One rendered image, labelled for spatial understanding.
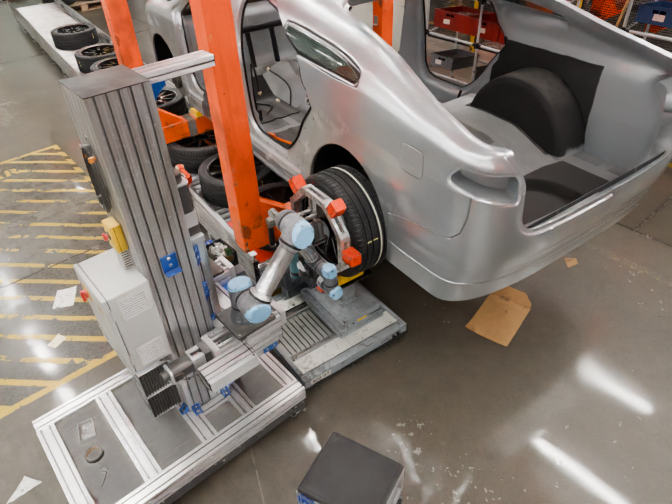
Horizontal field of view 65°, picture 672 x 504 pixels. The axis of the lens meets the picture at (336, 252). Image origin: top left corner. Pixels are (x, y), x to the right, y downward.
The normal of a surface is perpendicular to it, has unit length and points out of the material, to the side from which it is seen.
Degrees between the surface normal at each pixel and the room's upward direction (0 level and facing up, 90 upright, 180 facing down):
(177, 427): 0
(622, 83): 89
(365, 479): 0
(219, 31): 90
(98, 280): 0
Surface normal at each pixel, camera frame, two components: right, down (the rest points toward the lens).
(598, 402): -0.04, -0.78
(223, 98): 0.58, 0.49
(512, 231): 0.22, 0.58
